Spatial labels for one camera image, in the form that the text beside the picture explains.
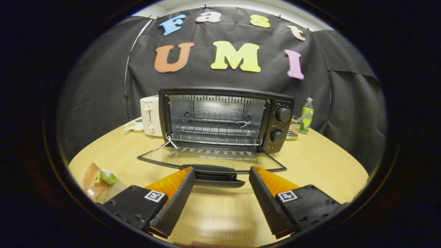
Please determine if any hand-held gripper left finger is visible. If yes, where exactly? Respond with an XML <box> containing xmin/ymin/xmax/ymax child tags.
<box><xmin>103</xmin><ymin>166</ymin><xmax>197</xmax><ymax>239</ymax></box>

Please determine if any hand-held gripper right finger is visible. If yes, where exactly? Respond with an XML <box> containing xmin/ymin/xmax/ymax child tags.
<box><xmin>249</xmin><ymin>165</ymin><xmax>348</xmax><ymax>239</ymax></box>

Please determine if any black toaster oven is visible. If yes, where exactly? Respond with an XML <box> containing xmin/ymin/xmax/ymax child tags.
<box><xmin>137</xmin><ymin>86</ymin><xmax>295</xmax><ymax>189</ymax></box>

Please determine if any sandwich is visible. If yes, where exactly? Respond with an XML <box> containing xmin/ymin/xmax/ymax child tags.
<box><xmin>83</xmin><ymin>163</ymin><xmax>128</xmax><ymax>204</ymax></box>

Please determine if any white pop-up toaster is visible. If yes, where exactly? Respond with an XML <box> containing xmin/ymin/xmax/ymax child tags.
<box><xmin>140</xmin><ymin>95</ymin><xmax>163</xmax><ymax>137</ymax></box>

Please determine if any clear glass cup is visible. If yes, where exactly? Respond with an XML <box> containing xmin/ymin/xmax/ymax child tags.
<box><xmin>286</xmin><ymin>115</ymin><xmax>302</xmax><ymax>139</ymax></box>

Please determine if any white power plug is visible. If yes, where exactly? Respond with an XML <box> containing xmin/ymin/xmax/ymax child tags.
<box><xmin>124</xmin><ymin>117</ymin><xmax>144</xmax><ymax>132</ymax></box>

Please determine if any green labelled bottle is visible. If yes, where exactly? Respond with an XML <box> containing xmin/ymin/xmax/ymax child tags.
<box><xmin>299</xmin><ymin>97</ymin><xmax>315</xmax><ymax>134</ymax></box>

